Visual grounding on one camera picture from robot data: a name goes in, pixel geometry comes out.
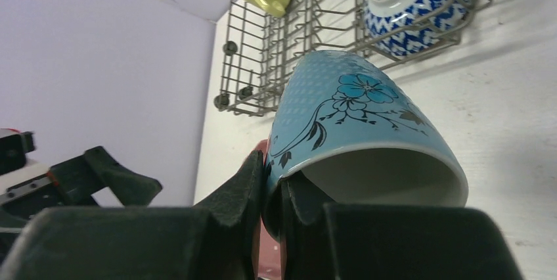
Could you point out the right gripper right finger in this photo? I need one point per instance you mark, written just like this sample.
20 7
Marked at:
306 250

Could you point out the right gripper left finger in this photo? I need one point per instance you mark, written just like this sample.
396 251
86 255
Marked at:
230 243

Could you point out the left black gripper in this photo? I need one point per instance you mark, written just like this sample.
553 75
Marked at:
28 186

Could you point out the blue handled white mug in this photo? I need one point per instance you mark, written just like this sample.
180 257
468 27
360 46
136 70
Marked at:
350 130

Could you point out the grey wire dish rack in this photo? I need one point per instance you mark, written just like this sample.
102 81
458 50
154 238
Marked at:
260 50

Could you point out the orange patterned small bowl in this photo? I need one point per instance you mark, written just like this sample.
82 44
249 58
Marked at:
384 16

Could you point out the pink polka dot plate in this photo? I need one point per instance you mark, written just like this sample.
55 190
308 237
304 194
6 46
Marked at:
269 261

